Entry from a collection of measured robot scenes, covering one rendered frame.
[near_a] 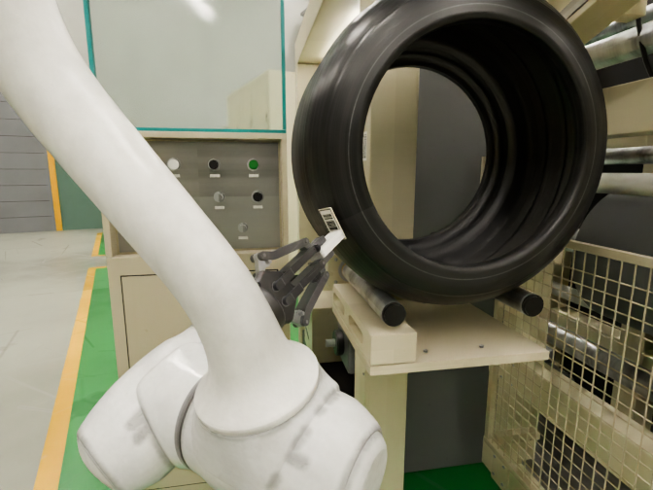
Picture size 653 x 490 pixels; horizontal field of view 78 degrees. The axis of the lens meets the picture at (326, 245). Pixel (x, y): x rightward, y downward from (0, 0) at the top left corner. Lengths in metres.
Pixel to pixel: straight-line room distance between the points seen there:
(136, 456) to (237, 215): 1.00
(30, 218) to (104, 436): 9.23
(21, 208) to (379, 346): 9.13
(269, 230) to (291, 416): 1.07
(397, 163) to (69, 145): 0.87
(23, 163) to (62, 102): 9.24
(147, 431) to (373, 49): 0.59
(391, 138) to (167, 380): 0.84
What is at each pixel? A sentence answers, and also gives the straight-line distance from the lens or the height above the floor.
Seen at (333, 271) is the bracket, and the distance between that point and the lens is 1.05.
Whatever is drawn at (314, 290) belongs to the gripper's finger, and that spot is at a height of 0.98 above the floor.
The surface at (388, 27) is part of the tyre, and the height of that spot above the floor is 1.38.
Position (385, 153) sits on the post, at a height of 1.20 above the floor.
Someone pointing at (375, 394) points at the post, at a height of 0.52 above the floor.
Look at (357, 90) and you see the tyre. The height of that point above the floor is 1.28.
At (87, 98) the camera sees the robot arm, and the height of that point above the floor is 1.20.
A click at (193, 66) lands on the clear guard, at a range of 1.35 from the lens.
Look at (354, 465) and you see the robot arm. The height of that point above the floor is 0.95.
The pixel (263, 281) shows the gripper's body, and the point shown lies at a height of 1.01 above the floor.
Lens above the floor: 1.15
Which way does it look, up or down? 10 degrees down
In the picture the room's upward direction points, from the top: straight up
